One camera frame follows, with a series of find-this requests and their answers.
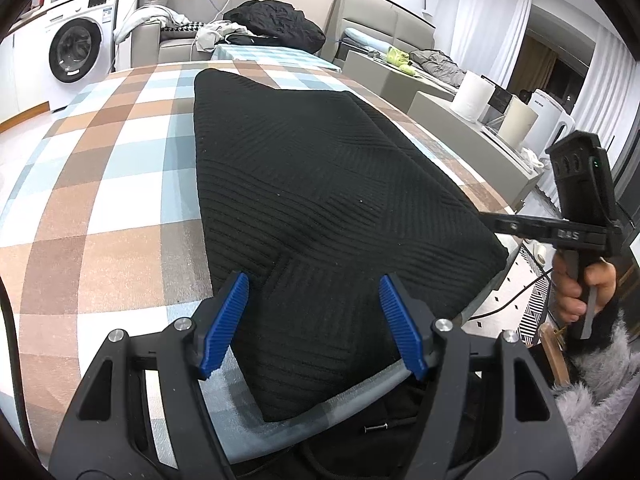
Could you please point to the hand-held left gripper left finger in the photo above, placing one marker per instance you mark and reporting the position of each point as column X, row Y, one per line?
column 225, row 330

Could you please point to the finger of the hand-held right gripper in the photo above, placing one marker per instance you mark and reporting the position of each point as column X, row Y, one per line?
column 515, row 225

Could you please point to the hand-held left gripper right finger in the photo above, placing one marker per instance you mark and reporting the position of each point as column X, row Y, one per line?
column 400, row 330

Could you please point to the black knit sweater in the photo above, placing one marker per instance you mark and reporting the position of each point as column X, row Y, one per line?
column 310, row 185

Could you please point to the person's right hand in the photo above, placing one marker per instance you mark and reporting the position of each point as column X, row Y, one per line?
column 602, row 285

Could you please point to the black white striped rug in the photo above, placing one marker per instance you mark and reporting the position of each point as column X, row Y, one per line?
column 537, row 305

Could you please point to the white jug appliance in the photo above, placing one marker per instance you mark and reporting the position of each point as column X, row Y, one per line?
column 547, row 115

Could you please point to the cream cylinder appliance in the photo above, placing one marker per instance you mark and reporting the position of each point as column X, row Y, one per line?
column 517, row 122

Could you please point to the white curtain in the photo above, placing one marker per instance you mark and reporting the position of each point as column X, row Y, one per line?
column 605, row 90
column 480, row 10

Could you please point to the person's black pants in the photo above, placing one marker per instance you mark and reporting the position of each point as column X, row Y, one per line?
column 380, row 440

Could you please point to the small black box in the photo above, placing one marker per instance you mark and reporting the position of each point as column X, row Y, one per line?
column 499, row 102

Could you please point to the grey quilt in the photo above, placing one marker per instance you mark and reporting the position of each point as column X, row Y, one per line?
column 440, row 65

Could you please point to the brown blue checked tablecloth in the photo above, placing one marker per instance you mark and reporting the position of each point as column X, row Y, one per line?
column 100, row 185

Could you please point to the beige side table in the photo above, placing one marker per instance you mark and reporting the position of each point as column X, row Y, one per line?
column 380, row 80

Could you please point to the green plush toy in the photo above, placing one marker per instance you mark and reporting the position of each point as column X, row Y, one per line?
column 400, row 59

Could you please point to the light blue pillow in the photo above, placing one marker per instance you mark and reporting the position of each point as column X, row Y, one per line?
column 360, row 37

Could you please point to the grey sofa with blanket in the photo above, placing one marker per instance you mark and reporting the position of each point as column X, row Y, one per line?
column 370, row 15

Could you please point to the teal checked covered table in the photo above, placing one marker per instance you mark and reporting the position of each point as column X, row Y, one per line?
column 275, row 55

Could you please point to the light grey garment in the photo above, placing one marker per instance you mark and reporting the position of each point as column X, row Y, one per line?
column 215, row 35

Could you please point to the beige sofa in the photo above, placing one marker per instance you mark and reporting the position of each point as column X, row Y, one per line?
column 145, row 40

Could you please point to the black white houndstooth pillow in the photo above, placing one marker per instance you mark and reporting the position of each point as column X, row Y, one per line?
column 182, row 25

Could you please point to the black quilted jacket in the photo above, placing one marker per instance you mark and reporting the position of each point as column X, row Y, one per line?
column 275, row 25

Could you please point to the white washing machine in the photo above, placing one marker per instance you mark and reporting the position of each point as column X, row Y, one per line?
column 75, row 50

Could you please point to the grey white garment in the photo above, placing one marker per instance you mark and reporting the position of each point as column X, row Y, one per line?
column 145, row 15

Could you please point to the white base cabinets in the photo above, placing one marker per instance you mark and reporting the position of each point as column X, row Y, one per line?
column 25, row 70

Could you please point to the wooden frame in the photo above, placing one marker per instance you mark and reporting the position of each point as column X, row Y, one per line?
column 555, row 355

